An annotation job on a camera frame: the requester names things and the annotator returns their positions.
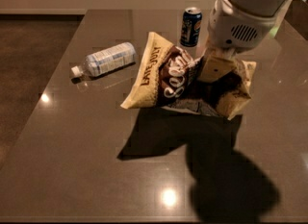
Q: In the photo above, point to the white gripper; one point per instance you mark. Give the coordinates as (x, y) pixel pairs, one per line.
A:
(231, 27)

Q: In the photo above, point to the brown cream chip bag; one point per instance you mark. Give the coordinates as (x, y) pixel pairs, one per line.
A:
(167, 78)

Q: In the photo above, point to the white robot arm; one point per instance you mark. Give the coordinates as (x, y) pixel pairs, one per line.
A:
(258, 7)

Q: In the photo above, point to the dark blue soda can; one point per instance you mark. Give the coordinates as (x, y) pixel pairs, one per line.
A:
(191, 24)

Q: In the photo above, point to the clear plastic water bottle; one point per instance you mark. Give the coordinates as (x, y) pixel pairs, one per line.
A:
(105, 61)

